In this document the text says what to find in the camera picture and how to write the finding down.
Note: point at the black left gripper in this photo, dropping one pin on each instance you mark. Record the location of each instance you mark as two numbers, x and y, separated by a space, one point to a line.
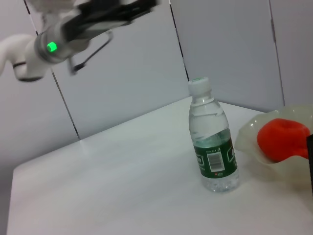
105 11

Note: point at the clear green-label water bottle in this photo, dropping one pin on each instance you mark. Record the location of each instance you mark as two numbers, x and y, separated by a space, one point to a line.
210 137

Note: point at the red-orange toy fruit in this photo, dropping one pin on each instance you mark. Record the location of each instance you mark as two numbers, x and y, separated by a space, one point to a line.
281 139

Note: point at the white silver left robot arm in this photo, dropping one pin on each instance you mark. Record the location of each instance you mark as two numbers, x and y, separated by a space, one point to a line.
29 54

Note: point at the translucent green wavy fruit bowl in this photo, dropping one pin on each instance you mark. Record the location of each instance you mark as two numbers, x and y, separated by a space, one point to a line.
249 139

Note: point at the black mesh pen holder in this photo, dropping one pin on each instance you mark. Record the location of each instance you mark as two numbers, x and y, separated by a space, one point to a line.
310 166

